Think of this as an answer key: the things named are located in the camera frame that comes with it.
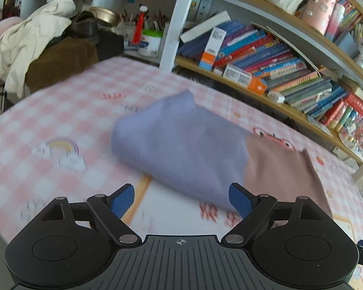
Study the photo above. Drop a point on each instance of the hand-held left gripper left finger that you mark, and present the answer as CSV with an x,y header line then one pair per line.
x,y
122,201

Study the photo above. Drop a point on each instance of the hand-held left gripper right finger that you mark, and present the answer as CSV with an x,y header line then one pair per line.
x,y
240,201

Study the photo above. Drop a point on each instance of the beige pen holder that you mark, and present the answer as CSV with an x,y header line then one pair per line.
x,y
361,173

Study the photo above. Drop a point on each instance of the pink checkered cartoon table mat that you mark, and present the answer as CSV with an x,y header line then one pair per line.
x,y
63,108

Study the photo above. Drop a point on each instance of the white charger adapter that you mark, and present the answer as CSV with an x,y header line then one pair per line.
x,y
276,96

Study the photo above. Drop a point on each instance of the colourful flower bouquet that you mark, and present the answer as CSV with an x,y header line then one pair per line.
x,y
358,134

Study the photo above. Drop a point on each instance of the small orange box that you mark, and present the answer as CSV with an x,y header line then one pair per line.
x,y
245,78

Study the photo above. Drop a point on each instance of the red hardcover dictionary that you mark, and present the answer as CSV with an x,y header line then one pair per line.
x,y
335,113

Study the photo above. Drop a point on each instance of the row of colourful books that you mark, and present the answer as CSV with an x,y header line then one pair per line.
x,y
284,72

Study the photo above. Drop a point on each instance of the thick red book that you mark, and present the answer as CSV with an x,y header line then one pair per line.
x,y
361,105

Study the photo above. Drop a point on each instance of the brown cloth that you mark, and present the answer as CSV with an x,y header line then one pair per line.
x,y
60,63

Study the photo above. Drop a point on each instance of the white orange and blue box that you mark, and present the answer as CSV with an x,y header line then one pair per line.
x,y
213,48

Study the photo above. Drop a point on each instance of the white tub with green lid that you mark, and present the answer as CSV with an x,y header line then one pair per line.
x,y
150,43

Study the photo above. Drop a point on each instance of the red tassel ornament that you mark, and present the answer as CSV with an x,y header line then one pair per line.
x,y
138,30

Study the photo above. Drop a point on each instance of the wooden and white bookshelf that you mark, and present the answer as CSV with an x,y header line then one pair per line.
x,y
172,36

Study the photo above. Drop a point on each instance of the black leather shoe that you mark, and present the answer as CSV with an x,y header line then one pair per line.
x,y
83,28

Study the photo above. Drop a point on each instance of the thick white-paged book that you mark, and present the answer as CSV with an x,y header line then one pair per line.
x,y
204,27

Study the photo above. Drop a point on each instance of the brass bowl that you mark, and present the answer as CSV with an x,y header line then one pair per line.
x,y
104,16

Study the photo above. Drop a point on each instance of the cream jacket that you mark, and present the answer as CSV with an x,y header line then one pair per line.
x,y
30,39

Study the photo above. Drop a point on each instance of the pink cylinder container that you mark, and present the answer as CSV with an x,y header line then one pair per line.
x,y
319,9

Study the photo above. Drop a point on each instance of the pink pillow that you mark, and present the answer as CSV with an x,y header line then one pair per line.
x,y
3,30

